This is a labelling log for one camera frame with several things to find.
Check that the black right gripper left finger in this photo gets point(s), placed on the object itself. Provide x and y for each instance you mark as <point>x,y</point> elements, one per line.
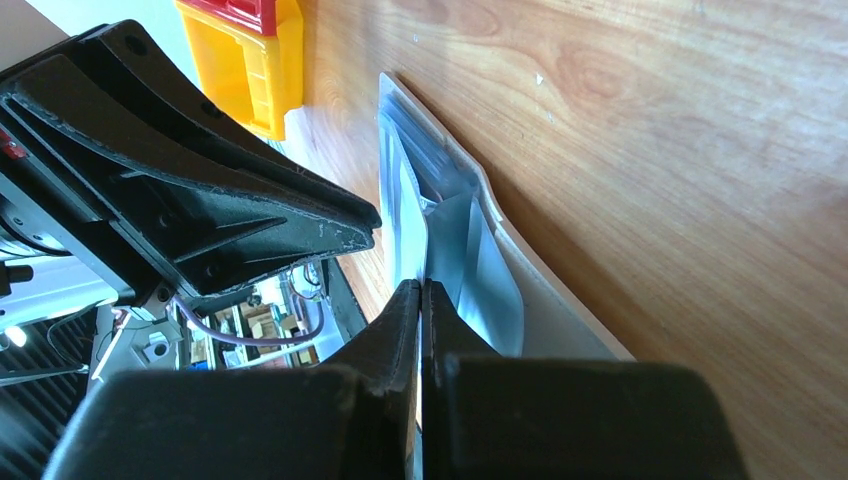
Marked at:
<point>349,417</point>

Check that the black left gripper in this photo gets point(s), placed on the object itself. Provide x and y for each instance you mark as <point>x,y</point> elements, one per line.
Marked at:
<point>129,178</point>

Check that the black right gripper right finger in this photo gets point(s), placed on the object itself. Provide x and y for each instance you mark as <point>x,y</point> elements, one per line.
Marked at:
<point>487,416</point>

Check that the yellow plastic bin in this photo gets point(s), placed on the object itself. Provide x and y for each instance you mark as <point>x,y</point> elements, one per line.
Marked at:
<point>254,79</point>

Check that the red plastic bin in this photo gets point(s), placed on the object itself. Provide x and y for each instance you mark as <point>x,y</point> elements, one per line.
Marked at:
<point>260,16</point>

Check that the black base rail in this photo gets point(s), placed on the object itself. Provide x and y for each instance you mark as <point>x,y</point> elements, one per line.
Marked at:
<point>343,302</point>

